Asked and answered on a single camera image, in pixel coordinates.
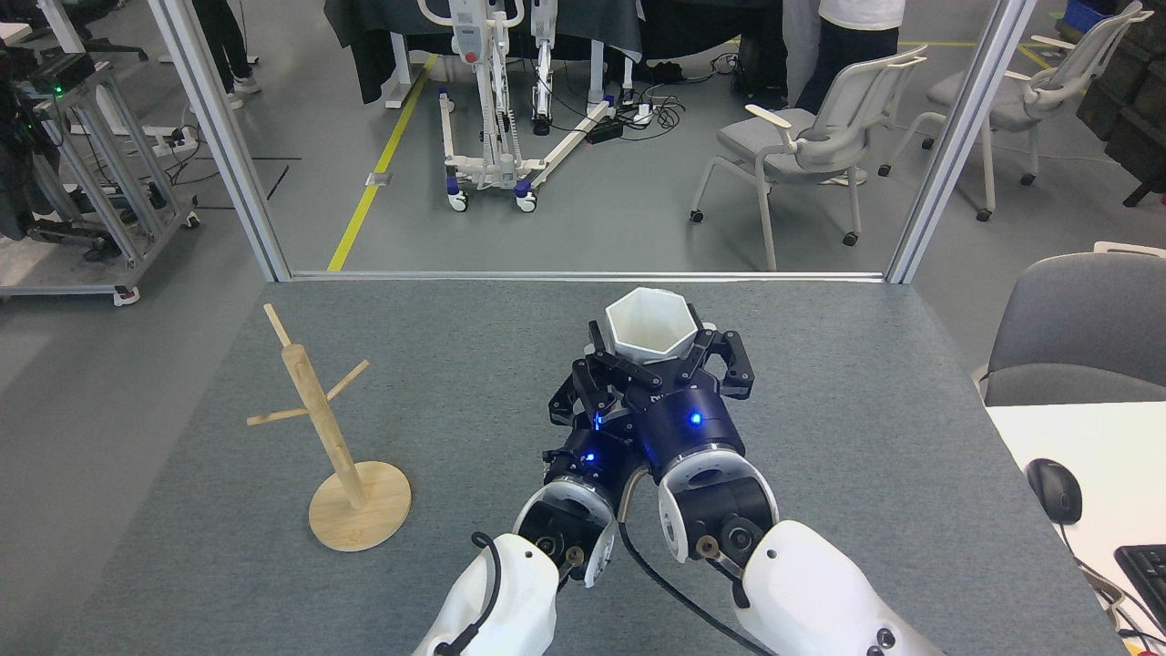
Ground dark stacked crates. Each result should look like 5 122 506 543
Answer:
1077 9 1166 209

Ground silver table edge rail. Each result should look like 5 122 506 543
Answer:
290 270 889 283

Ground white faceted cup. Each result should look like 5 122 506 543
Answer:
606 287 702 365

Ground blue bin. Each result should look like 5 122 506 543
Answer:
1064 0 1126 33

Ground white stand on wheels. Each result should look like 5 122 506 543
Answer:
417 0 620 215

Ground metal frame cart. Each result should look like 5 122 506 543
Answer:
0 53 201 307

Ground black cloth covered table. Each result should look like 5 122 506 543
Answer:
323 0 643 106

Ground wooden cup storage rack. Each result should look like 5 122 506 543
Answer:
246 303 413 553

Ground black keyboard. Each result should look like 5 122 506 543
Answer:
1114 544 1166 634

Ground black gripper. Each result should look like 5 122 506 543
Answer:
545 359 643 497
587 320 755 470

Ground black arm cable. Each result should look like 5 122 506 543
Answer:
618 465 775 656
435 531 504 656

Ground white desk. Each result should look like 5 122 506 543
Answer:
986 401 1166 656

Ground grey chair with white frame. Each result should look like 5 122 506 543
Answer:
690 44 930 272
877 2 1156 223

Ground black computer mouse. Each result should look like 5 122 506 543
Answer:
1026 458 1084 526

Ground silver frame post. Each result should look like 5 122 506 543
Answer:
146 0 292 283
884 0 1039 285

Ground person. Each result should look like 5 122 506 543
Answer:
782 0 821 103
191 0 262 110
800 0 907 115

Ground dark grey office chair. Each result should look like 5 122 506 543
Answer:
973 241 1166 407

